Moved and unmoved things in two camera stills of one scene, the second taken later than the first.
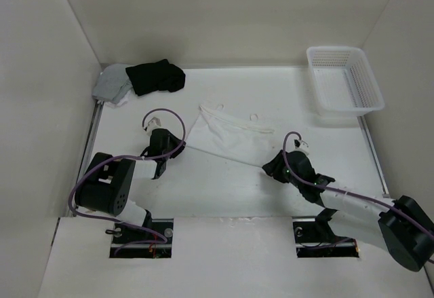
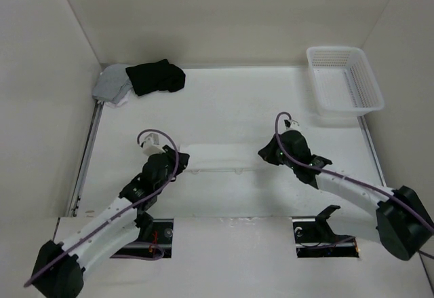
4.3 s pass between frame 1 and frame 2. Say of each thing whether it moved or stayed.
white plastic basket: stayed
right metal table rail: stayed
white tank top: moved
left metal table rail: stayed
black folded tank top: stayed
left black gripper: moved
